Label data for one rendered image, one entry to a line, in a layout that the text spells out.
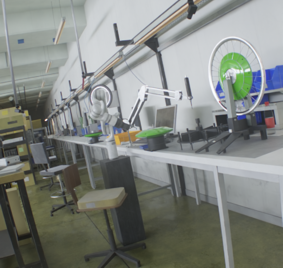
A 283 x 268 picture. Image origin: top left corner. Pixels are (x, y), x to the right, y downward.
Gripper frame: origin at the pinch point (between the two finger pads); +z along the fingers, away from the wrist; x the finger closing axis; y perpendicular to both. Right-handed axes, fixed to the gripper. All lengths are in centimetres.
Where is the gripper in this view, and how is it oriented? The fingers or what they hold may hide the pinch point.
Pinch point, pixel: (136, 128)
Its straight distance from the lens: 236.8
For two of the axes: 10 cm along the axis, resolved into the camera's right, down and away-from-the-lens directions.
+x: 3.4, -0.1, -9.4
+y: -3.7, 9.2, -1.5
